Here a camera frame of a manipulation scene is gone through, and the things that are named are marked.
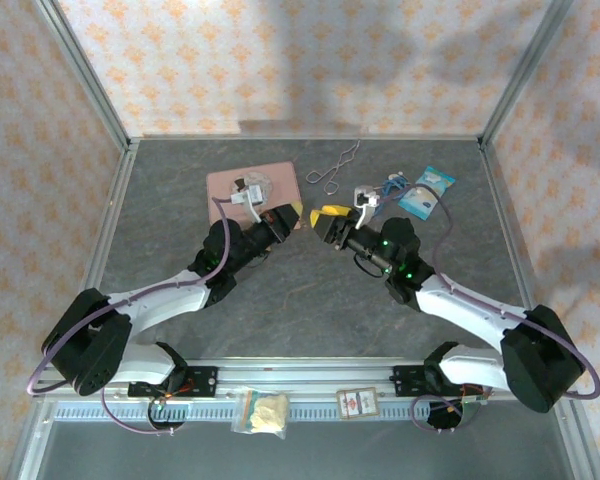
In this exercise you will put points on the pink wedding tin box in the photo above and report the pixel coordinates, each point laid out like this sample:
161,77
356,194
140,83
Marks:
280,180

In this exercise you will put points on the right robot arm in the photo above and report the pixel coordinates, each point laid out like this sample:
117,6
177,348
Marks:
460,310

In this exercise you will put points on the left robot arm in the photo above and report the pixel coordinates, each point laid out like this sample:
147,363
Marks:
155,300

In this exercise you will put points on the blue white wipes packet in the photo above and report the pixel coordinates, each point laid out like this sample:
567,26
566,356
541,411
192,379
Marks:
427,197

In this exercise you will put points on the small printed card packet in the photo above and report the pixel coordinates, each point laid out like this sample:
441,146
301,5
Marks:
357,402

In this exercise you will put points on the clear bag of snacks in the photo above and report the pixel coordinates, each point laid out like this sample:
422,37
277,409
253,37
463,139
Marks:
267,410

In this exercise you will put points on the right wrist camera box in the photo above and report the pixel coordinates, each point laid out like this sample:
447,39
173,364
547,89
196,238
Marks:
365,195

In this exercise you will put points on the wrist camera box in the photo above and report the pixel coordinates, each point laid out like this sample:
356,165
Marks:
365,195
247,194

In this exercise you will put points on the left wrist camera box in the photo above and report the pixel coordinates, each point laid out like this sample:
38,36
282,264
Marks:
247,194

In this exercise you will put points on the aluminium frame side rail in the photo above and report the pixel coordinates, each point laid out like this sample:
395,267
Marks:
115,210
500,200

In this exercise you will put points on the wide aluminium frame rail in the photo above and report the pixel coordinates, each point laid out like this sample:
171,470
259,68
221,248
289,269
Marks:
300,372

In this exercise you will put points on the aluminium frame post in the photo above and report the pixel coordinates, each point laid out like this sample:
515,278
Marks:
525,70
85,75

